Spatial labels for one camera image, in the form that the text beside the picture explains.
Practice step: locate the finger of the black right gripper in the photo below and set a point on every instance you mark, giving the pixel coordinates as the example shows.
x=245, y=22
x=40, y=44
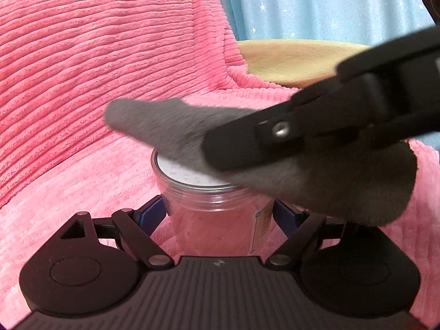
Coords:
x=259, y=138

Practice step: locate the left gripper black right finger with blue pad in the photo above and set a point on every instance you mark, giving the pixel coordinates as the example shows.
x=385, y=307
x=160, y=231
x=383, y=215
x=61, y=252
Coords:
x=305, y=234

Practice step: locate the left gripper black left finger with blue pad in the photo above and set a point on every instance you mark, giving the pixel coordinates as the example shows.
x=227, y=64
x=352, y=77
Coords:
x=120, y=242

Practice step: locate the clear plastic jar white lid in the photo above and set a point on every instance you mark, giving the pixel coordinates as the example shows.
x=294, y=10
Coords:
x=211, y=217

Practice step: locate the grey microfibre cloth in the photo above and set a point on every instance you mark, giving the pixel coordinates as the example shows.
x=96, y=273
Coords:
x=361, y=186

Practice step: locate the yellow cushion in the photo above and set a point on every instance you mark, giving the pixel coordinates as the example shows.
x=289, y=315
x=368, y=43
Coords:
x=296, y=63

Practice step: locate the light blue star curtain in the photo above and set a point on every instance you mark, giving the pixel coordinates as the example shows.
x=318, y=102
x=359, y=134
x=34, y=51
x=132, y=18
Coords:
x=365, y=22

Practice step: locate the pink ribbed blanket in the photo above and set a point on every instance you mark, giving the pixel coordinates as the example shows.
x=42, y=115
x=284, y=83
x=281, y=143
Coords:
x=62, y=62

